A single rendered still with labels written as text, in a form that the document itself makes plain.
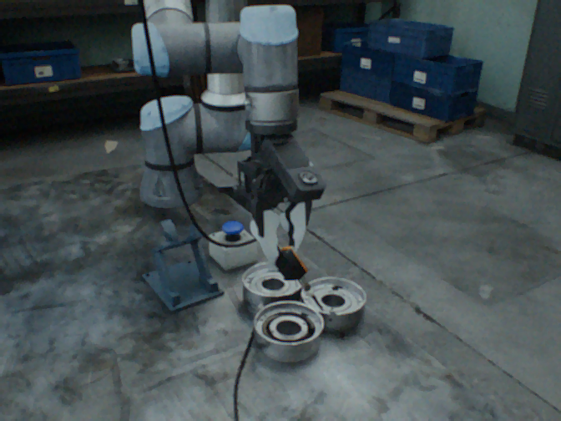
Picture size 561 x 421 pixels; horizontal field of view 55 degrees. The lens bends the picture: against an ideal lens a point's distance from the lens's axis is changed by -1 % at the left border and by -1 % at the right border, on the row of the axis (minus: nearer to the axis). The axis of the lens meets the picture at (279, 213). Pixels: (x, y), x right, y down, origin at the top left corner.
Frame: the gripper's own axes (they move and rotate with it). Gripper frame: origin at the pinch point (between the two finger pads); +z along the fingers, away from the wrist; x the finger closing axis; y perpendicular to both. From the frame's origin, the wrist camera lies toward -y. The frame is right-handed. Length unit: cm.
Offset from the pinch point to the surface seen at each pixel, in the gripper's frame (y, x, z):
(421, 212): 147, -177, 71
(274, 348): -5.7, 5.7, 11.3
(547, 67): 176, -322, 2
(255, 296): 6.1, 2.2, 9.1
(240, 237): 22.3, -3.4, 5.2
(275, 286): 10.1, -3.9, 10.6
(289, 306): 1.2, -1.2, 9.6
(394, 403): -20.1, -4.5, 15.9
